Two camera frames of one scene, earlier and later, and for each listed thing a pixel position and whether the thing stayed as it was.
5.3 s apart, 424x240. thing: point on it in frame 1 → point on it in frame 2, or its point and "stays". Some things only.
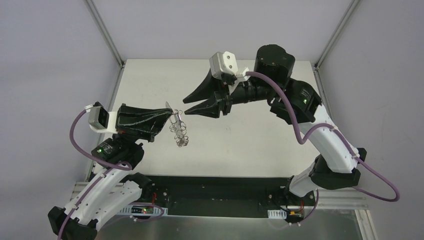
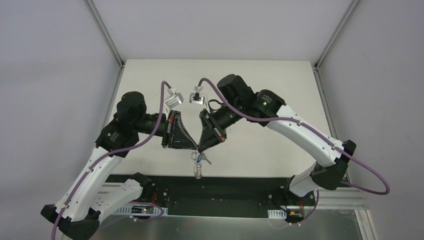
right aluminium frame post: (336, 34) stays
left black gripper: (120, 121) → (169, 128)
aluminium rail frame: (343, 199) stays
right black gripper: (226, 97) → (214, 125)
